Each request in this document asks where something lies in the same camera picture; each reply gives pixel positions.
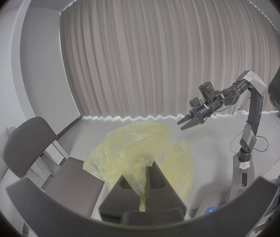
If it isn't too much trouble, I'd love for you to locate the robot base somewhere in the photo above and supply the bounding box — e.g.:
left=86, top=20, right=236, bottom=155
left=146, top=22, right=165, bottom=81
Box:
left=189, top=155, right=255, bottom=217

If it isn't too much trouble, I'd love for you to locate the white curtain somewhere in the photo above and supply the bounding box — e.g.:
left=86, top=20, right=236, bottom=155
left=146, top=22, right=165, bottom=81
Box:
left=60, top=0, right=280, bottom=121

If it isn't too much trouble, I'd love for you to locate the yellow plastic bag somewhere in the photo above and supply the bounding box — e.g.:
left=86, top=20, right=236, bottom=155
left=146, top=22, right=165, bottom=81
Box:
left=83, top=119, right=194, bottom=212

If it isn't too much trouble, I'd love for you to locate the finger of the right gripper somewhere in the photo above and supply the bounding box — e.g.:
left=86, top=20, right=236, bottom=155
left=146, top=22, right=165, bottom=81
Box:
left=180, top=119, right=198, bottom=131
left=177, top=115, right=193, bottom=126

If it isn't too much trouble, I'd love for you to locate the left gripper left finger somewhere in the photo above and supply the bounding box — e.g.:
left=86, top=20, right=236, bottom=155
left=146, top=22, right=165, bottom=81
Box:
left=99, top=174, right=141, bottom=223

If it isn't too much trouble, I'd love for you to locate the black cable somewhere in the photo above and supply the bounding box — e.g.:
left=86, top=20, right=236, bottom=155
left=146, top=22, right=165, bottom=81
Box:
left=229, top=130, right=269, bottom=154

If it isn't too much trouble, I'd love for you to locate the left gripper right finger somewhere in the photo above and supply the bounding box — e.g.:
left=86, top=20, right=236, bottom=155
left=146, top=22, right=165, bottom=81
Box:
left=145, top=160, right=187, bottom=214

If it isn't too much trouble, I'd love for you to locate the white chair with grey padding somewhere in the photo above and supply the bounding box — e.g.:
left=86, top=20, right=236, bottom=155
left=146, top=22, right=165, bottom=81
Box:
left=2, top=117, right=107, bottom=218

